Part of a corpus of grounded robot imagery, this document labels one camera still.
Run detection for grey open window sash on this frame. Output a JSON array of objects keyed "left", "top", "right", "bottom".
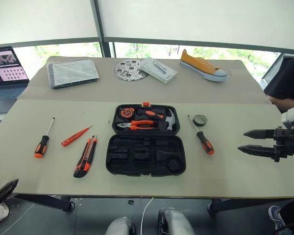
[{"left": 259, "top": 52, "right": 284, "bottom": 92}]

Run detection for orange black tape measure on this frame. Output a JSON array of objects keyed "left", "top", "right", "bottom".
[{"left": 120, "top": 107, "right": 136, "bottom": 121}]

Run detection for white flat cardboard box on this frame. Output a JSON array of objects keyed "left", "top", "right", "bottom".
[{"left": 139, "top": 57, "right": 178, "bottom": 85}]

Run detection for orange black handled screwdriver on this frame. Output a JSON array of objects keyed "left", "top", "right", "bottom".
[
  {"left": 34, "top": 117, "right": 56, "bottom": 159},
  {"left": 187, "top": 114, "right": 215, "bottom": 155}
]

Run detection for yellow canvas sneaker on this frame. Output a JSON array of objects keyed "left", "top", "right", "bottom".
[{"left": 179, "top": 48, "right": 228, "bottom": 83}]

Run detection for white roller blind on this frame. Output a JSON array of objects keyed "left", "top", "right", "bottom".
[
  {"left": 0, "top": 0, "right": 100, "bottom": 46},
  {"left": 98, "top": 0, "right": 294, "bottom": 51}
]

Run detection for tan paper table cover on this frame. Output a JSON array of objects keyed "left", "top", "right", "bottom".
[{"left": 17, "top": 56, "right": 272, "bottom": 105}]

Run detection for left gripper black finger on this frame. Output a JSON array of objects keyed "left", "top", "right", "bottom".
[{"left": 0, "top": 178, "right": 20, "bottom": 208}]

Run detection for grey folded cloth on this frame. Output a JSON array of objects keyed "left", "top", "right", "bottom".
[{"left": 47, "top": 59, "right": 100, "bottom": 90}]

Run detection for black tool case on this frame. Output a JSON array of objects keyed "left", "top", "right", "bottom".
[{"left": 105, "top": 102, "right": 187, "bottom": 178}]

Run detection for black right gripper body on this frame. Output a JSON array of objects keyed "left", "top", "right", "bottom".
[{"left": 273, "top": 121, "right": 294, "bottom": 164}]

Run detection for white cable on floor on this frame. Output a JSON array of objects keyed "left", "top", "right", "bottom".
[{"left": 140, "top": 196, "right": 155, "bottom": 235}]

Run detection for round perforated metal disc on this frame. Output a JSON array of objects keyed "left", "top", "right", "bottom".
[{"left": 112, "top": 58, "right": 149, "bottom": 81}]

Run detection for grey blue sneaker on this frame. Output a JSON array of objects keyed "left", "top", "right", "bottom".
[{"left": 268, "top": 205, "right": 286, "bottom": 231}]

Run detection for orange voltage tester pen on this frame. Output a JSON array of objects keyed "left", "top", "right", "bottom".
[{"left": 61, "top": 125, "right": 94, "bottom": 147}]

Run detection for hammer with orange black handle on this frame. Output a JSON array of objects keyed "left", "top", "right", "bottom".
[{"left": 136, "top": 108, "right": 178, "bottom": 132}]

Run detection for grey window frame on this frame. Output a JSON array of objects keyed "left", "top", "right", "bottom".
[{"left": 0, "top": 0, "right": 294, "bottom": 59}]

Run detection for open grey laptop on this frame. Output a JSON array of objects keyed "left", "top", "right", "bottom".
[{"left": 0, "top": 46, "right": 30, "bottom": 115}]

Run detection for black electrical tape roll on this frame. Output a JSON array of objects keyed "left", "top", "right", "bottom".
[{"left": 193, "top": 114, "right": 208, "bottom": 127}]

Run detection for bystander in black shirt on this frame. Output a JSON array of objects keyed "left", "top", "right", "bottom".
[{"left": 263, "top": 54, "right": 294, "bottom": 103}]

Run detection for black table leg bar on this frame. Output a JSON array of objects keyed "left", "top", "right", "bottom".
[
  {"left": 11, "top": 193, "right": 76, "bottom": 212},
  {"left": 206, "top": 197, "right": 289, "bottom": 214}
]

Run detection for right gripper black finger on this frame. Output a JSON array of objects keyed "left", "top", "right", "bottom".
[
  {"left": 237, "top": 144, "right": 277, "bottom": 158},
  {"left": 243, "top": 129, "right": 275, "bottom": 141}
]

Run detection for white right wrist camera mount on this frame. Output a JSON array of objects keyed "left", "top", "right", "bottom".
[{"left": 281, "top": 107, "right": 294, "bottom": 160}]

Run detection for orange black utility knife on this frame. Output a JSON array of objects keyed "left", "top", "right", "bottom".
[{"left": 73, "top": 135, "right": 98, "bottom": 179}]

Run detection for silver rounded robot leg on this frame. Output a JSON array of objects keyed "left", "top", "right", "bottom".
[
  {"left": 158, "top": 207, "right": 196, "bottom": 235},
  {"left": 104, "top": 216, "right": 132, "bottom": 235}
]

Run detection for orange handled pliers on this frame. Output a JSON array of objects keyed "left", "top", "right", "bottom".
[{"left": 116, "top": 119, "right": 160, "bottom": 131}]

